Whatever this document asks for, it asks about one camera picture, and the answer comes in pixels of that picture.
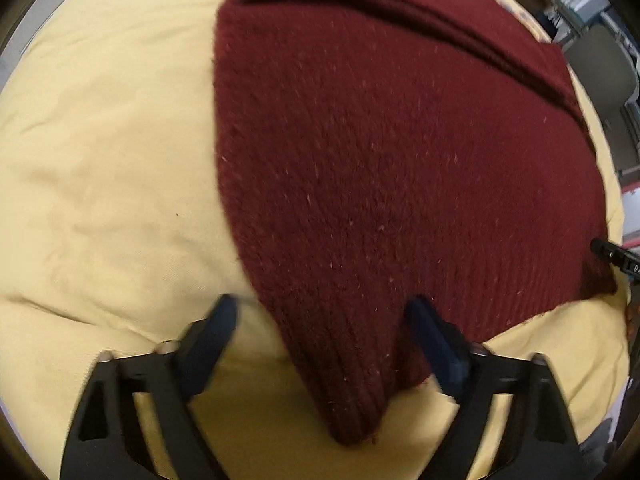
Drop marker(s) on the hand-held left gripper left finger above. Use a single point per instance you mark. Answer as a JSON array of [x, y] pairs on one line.
[[210, 345]]

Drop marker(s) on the yellow dinosaur printed blanket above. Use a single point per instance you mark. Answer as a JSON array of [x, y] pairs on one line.
[[100, 160]]

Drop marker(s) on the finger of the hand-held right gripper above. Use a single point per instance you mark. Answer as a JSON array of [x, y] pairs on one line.
[[617, 257]]

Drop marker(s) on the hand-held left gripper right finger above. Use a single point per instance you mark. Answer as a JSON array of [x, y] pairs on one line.
[[440, 350]]

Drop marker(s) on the grey chair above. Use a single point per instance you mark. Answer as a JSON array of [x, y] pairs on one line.
[[600, 75]]

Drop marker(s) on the maroon knit sweater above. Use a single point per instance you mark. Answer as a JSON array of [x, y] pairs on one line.
[[375, 160]]

